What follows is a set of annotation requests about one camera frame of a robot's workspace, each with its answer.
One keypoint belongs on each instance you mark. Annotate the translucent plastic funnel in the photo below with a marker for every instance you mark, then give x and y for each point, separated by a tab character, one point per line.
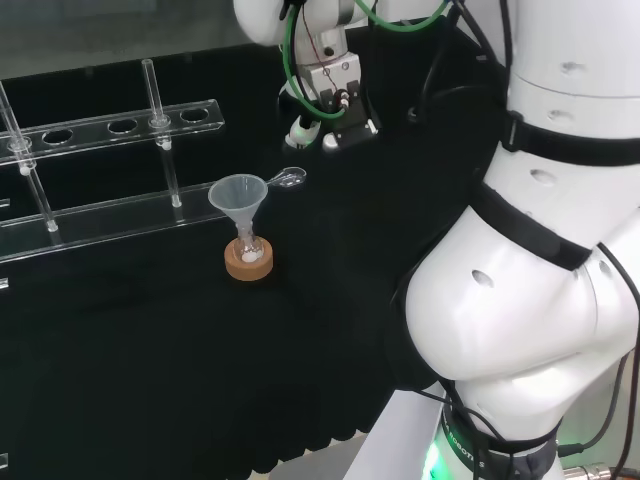
239	197

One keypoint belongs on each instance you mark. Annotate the clear clip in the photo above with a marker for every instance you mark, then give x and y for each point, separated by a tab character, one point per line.
3	283
3	460

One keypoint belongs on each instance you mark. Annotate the black bench cloth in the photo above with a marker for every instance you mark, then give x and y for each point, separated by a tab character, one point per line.
150	375

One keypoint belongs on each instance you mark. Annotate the clear acrylic funnel stand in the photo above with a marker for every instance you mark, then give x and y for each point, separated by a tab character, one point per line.
120	220

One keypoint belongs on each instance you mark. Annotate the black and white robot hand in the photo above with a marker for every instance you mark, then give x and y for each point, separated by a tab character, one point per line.
350	117

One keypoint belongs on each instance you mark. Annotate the round-bottom glass flask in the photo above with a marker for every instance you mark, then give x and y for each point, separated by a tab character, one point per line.
248	254

